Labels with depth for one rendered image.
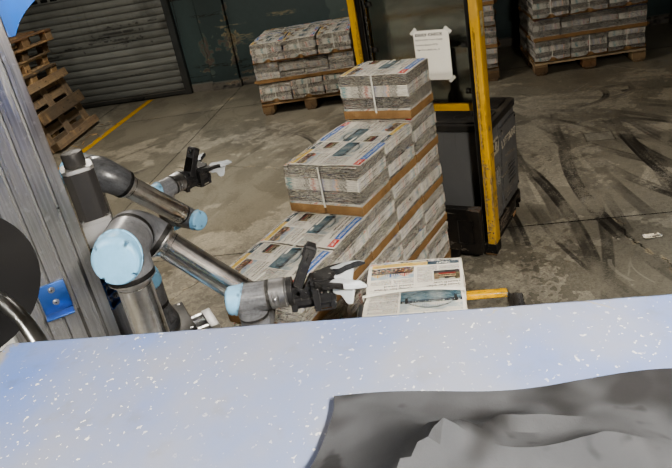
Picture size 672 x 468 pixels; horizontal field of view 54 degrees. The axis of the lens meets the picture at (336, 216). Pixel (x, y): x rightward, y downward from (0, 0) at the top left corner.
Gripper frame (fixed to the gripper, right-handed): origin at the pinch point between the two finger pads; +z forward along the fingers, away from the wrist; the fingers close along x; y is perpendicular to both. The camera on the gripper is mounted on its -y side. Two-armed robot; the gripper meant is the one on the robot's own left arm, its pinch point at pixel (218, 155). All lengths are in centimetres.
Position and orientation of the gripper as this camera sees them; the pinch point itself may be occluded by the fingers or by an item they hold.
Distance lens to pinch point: 267.9
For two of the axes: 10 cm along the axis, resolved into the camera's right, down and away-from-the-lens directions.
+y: 0.6, 8.7, 5.0
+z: 6.0, -4.3, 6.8
